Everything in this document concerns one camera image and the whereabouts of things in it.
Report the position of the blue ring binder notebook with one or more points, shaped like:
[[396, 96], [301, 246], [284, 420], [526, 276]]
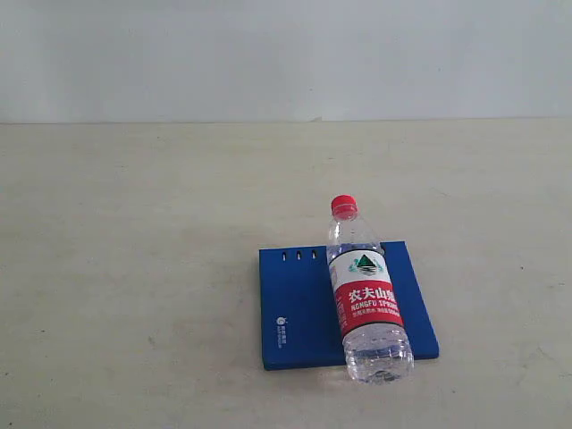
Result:
[[299, 322]]

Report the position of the clear water bottle red label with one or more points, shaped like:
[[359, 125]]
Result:
[[374, 339]]

